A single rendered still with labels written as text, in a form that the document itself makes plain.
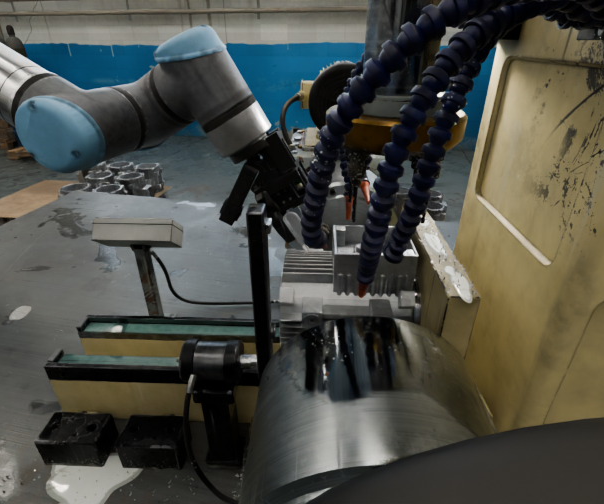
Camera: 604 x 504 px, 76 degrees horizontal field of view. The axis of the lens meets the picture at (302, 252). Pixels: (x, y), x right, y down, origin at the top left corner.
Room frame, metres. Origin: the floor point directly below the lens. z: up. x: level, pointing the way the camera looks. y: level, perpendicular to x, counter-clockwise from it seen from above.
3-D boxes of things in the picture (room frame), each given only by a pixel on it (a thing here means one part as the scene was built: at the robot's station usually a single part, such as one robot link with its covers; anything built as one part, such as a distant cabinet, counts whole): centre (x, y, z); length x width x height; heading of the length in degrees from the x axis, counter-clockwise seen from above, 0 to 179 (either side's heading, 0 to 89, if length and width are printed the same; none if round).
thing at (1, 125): (6.20, 4.73, 0.45); 1.26 x 0.86 x 0.89; 78
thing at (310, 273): (0.54, -0.07, 1.01); 0.20 x 0.19 x 0.19; 87
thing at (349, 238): (0.54, -0.11, 1.11); 0.12 x 0.11 x 0.07; 87
